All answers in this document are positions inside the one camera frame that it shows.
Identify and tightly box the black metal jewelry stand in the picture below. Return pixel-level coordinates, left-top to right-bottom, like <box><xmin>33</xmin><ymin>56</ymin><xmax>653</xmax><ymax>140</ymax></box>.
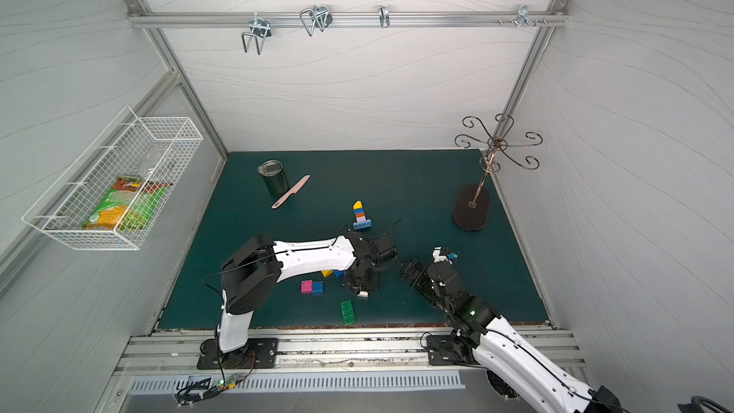
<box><xmin>452</xmin><ymin>113</ymin><xmax>544</xmax><ymax>231</ymax></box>

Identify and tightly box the metal hook clip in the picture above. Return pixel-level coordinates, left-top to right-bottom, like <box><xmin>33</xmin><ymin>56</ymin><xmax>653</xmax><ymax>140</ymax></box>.
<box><xmin>241</xmin><ymin>17</ymin><xmax>273</xmax><ymax>55</ymax></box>
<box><xmin>378</xmin><ymin>5</ymin><xmax>390</xmax><ymax>29</ymax></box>
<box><xmin>497</xmin><ymin>5</ymin><xmax>548</xmax><ymax>28</ymax></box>
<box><xmin>299</xmin><ymin>5</ymin><xmax>334</xmax><ymax>36</ymax></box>

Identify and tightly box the light blue lego base plate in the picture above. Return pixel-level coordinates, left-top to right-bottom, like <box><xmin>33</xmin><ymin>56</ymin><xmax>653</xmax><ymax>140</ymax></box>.
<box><xmin>353</xmin><ymin>219</ymin><xmax>372</xmax><ymax>231</ymax></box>

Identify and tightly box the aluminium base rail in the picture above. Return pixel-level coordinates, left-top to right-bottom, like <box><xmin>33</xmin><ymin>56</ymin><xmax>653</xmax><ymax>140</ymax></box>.
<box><xmin>114</xmin><ymin>325</ymin><xmax>587</xmax><ymax>375</ymax></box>

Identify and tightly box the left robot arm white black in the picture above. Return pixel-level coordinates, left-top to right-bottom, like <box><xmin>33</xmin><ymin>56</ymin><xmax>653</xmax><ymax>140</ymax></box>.
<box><xmin>197</xmin><ymin>231</ymin><xmax>398</xmax><ymax>370</ymax></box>

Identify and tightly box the dark green long lego brick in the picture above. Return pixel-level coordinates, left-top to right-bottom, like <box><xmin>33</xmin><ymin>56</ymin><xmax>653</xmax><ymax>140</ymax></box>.
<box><xmin>339</xmin><ymin>300</ymin><xmax>357</xmax><ymax>326</ymax></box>

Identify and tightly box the green snack bag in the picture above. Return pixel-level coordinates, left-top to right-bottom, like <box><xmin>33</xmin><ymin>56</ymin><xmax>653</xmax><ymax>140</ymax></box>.
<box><xmin>82</xmin><ymin>176</ymin><xmax>169</xmax><ymax>231</ymax></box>

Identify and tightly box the aluminium crossbar rail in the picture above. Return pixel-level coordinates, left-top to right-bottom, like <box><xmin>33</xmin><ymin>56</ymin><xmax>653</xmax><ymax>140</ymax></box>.
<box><xmin>128</xmin><ymin>9</ymin><xmax>571</xmax><ymax>30</ymax></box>

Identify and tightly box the white wire basket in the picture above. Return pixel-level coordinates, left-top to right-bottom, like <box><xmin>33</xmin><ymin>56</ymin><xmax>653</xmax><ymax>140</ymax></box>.
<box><xmin>22</xmin><ymin>106</ymin><xmax>203</xmax><ymax>252</ymax></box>

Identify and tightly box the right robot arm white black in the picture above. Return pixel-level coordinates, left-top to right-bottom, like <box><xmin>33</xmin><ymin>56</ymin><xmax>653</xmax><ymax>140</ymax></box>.
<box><xmin>399</xmin><ymin>259</ymin><xmax>624</xmax><ymax>412</ymax></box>

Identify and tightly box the pink plastic knife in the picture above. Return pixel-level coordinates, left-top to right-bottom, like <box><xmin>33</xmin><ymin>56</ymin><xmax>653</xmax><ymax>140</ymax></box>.
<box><xmin>271</xmin><ymin>175</ymin><xmax>311</xmax><ymax>210</ymax></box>

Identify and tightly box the dark green metal tumbler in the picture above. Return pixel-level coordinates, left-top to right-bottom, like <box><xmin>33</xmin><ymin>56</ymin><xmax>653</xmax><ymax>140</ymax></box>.
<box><xmin>257</xmin><ymin>160</ymin><xmax>290</xmax><ymax>198</ymax></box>

